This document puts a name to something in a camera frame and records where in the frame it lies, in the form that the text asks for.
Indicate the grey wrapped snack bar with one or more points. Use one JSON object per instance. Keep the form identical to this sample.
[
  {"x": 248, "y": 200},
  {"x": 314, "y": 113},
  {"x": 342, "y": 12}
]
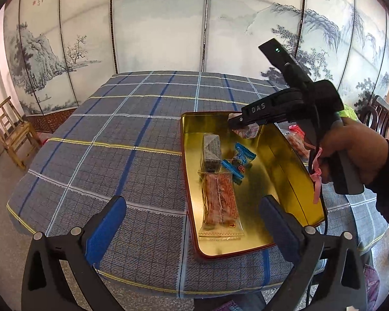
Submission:
[{"x": 211, "y": 149}]

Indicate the orange cracker packet clear wrap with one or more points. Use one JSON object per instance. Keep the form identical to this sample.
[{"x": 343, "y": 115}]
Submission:
[{"x": 220, "y": 201}]

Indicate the grey plaid tablecloth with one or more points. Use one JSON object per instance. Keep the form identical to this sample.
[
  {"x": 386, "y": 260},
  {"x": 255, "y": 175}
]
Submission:
[{"x": 116, "y": 142}]

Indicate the pink candy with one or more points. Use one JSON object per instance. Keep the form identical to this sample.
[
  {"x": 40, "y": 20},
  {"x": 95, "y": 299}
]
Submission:
[{"x": 248, "y": 132}]

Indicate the red snack packet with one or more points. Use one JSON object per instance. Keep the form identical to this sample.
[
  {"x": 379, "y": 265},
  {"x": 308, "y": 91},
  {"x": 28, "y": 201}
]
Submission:
[{"x": 296, "y": 129}]

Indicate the dark wooden chair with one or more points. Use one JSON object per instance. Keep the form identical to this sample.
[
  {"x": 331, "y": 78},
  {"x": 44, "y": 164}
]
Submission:
[{"x": 381, "y": 113}]

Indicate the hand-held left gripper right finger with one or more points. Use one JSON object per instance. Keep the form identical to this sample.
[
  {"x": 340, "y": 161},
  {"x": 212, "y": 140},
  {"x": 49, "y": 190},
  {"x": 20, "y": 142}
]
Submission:
[{"x": 278, "y": 225}]

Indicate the purple cloth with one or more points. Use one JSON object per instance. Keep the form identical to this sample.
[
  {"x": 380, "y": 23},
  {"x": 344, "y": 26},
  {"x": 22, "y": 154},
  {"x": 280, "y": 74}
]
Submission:
[{"x": 372, "y": 286}]

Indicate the light wooden chair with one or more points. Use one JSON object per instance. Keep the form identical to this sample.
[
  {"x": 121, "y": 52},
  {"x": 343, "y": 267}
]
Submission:
[{"x": 17, "y": 132}]

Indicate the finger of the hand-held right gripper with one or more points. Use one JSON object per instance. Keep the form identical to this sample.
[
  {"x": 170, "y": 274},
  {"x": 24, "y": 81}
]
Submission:
[{"x": 238, "y": 121}]

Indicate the blue wrapped candy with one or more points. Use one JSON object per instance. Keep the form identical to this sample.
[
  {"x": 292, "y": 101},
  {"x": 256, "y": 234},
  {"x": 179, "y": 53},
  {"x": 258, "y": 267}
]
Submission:
[
  {"x": 230, "y": 169},
  {"x": 243, "y": 154}
]

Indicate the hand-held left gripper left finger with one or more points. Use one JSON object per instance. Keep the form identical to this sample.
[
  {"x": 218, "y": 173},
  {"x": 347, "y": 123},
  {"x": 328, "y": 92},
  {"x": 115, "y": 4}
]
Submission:
[{"x": 106, "y": 230}]

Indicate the orange-red snack packet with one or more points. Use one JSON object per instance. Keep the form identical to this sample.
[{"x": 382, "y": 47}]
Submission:
[{"x": 298, "y": 147}]

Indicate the green snack packet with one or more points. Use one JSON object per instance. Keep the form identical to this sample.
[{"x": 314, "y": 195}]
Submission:
[{"x": 349, "y": 113}]

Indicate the person's right hand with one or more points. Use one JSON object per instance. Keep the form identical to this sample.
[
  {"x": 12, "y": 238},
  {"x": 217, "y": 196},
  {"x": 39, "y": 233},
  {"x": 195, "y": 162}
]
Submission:
[{"x": 359, "y": 149}]

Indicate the painted folding screen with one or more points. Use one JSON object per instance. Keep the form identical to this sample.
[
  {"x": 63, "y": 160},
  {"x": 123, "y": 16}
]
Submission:
[{"x": 162, "y": 22}]

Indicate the red tin box gold inside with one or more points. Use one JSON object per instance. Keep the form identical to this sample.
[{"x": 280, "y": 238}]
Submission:
[{"x": 269, "y": 181}]

